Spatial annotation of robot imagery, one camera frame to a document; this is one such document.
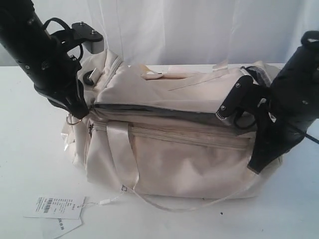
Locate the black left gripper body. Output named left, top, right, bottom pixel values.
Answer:
left=17, top=42, right=83, bottom=98

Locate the white brand hang tag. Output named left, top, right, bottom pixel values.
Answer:
left=46, top=219, right=82, bottom=239

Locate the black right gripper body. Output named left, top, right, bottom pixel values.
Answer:
left=251, top=95, right=309, bottom=159

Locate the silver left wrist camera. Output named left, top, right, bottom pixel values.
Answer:
left=71, top=22, right=104, bottom=54

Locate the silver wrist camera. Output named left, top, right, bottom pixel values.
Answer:
left=71, top=22, right=104, bottom=54
left=215, top=75, right=256, bottom=130

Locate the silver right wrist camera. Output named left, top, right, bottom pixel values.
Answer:
left=215, top=75, right=256, bottom=130

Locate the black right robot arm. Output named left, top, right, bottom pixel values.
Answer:
left=248, top=30, right=319, bottom=174

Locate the white barcode hang tag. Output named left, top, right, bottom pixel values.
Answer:
left=23, top=194, right=85, bottom=220

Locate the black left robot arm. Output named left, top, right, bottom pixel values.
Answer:
left=0, top=0, right=89, bottom=119

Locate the cream satin duffel bag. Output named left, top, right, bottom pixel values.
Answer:
left=62, top=50, right=282, bottom=199

